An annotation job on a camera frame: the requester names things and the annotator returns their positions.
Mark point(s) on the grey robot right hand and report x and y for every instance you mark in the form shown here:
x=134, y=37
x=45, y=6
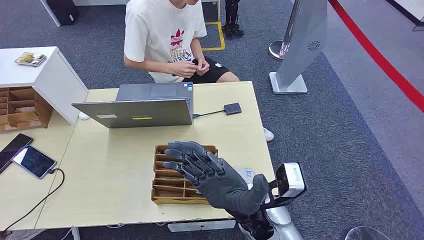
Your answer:
x=225, y=188

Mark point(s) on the person's right hand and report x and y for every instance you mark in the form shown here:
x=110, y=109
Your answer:
x=184, y=69

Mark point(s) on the person's left hand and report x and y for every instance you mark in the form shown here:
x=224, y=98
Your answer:
x=202, y=67

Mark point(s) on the person's right forearm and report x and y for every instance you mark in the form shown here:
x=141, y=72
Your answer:
x=149, y=65

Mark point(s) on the person's left forearm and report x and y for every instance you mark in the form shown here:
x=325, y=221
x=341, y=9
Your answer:
x=197, y=49

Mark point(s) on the white card reader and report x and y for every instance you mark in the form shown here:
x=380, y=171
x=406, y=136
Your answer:
x=246, y=174

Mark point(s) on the person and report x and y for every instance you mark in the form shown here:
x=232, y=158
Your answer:
x=155, y=33

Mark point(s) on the wooden card organizer tray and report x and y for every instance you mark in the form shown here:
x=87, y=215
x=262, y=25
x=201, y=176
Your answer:
x=169, y=179

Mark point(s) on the person's white shoe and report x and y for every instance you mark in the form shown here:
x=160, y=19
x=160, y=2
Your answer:
x=268, y=134

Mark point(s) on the small black hub box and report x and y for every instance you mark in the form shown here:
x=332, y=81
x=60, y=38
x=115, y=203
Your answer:
x=232, y=108

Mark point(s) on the grey laptop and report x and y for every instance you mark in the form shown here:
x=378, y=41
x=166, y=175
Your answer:
x=145, y=112

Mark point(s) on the white mouse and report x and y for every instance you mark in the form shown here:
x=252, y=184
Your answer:
x=83, y=116

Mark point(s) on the grey standing kiosk panel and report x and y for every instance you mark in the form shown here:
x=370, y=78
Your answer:
x=308, y=33

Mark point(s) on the white cabinet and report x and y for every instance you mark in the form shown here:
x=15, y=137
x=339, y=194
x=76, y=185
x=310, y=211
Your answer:
x=49, y=76

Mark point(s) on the white furniture leg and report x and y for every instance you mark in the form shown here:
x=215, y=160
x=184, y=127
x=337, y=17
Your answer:
x=51, y=15

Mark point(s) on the clear round dome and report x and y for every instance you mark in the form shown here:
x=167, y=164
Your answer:
x=364, y=234

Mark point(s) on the stack of gold cards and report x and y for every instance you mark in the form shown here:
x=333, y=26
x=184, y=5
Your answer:
x=30, y=59

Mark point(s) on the wooden compartment organizer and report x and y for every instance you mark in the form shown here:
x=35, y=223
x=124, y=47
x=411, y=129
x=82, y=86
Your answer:
x=23, y=109

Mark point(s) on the smartphone with lit screen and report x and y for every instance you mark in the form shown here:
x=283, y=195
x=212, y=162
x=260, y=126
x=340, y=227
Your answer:
x=34, y=161

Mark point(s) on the black smartphone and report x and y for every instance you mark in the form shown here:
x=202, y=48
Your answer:
x=13, y=149

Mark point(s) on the grey metal desk bracket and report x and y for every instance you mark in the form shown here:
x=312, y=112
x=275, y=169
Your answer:
x=198, y=226

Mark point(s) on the chrome stanchion post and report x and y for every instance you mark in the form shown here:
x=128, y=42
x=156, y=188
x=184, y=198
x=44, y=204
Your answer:
x=275, y=49

